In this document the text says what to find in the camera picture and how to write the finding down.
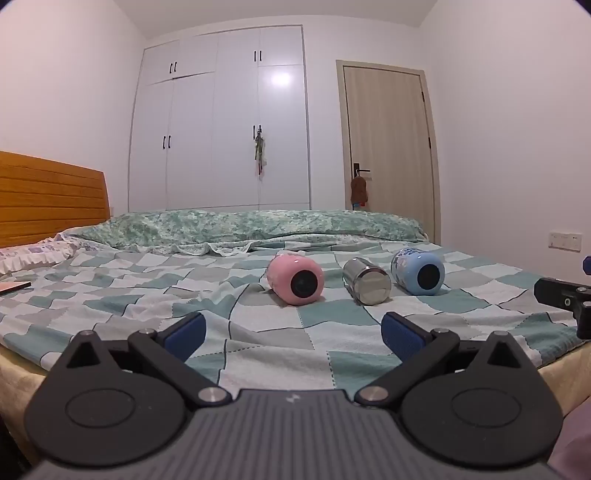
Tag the checked bed sheet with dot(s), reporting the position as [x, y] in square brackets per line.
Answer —
[138, 286]

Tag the brown plush toy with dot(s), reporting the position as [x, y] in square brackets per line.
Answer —
[358, 190]

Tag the wooden headboard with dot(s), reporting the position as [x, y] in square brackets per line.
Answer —
[51, 198]

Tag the stainless steel cup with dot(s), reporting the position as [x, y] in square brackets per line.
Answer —
[369, 281]

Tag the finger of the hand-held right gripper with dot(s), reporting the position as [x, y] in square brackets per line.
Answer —
[587, 266]
[556, 290]

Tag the patterned pillow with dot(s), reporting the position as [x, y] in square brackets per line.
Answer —
[32, 253]

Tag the white wardrobe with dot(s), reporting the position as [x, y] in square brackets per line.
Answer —
[207, 138]

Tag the flat dark phone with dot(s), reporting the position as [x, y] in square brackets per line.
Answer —
[11, 288]

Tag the beige door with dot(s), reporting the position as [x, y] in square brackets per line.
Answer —
[388, 138]

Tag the pink cloth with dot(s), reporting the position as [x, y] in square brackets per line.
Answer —
[575, 447]

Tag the yellow mattress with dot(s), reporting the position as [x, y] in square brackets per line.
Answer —
[14, 383]

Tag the white wall socket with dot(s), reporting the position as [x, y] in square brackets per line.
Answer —
[564, 241]

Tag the hanging green ornament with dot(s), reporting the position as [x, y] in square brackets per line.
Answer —
[259, 150]

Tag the pink cup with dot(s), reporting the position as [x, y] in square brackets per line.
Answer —
[295, 279]

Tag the blue cup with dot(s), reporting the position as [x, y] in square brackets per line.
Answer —
[418, 271]

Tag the green floral quilt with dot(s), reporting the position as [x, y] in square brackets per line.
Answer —
[258, 226]

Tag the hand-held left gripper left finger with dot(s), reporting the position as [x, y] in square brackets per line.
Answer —
[185, 330]

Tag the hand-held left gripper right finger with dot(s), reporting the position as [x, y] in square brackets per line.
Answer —
[400, 330]

